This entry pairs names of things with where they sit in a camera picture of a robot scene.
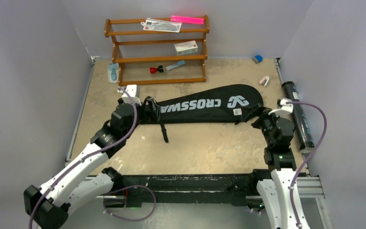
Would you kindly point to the aluminium frame rail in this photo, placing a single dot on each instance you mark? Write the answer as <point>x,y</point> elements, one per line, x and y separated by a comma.
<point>310,187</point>

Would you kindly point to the black racket bag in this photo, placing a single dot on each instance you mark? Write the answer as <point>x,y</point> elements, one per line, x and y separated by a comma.
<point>223,104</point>

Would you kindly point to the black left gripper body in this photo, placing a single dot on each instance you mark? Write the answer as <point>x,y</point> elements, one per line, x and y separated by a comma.
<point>141,114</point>

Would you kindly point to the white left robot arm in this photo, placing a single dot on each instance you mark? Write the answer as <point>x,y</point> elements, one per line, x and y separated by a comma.
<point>50,204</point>

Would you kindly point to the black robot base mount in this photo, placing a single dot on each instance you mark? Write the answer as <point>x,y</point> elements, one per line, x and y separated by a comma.
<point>230,189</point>

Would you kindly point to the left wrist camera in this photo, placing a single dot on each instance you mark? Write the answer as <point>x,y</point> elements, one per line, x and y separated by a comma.
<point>130,92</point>

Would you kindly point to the light blue tube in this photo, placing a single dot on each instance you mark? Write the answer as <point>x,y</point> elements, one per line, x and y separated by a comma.
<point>175,65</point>

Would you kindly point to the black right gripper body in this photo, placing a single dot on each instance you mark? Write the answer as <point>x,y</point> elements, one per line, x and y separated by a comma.
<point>261,114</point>

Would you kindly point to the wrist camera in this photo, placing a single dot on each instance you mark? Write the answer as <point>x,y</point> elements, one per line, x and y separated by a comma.
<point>282,106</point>
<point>130,92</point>

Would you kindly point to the wooden shelf rack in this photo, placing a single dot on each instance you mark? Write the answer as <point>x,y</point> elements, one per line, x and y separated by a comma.
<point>136,51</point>

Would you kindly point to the pink white small object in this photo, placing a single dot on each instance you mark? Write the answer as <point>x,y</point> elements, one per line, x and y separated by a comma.
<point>264,81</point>

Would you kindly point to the blue small object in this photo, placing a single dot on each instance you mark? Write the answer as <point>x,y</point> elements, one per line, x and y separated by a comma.
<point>257,59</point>

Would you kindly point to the pink ruler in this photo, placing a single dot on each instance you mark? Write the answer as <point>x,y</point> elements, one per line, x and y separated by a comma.
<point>189,20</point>

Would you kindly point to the red black stamp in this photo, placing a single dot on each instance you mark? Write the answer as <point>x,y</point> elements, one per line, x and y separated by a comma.
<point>158,69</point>

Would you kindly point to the black shuttlecock tube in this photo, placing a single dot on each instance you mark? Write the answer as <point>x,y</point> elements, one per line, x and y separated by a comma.
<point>306,144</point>

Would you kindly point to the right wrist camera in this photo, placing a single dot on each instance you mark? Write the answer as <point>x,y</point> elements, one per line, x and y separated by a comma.
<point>282,106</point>

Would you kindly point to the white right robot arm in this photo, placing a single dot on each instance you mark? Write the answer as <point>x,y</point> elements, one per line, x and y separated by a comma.
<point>279,191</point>

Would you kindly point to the white red small box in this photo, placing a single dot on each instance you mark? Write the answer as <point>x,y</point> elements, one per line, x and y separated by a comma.
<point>186,48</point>

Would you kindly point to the blue white packaged item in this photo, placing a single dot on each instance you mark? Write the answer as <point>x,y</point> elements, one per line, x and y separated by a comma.
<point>113,72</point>

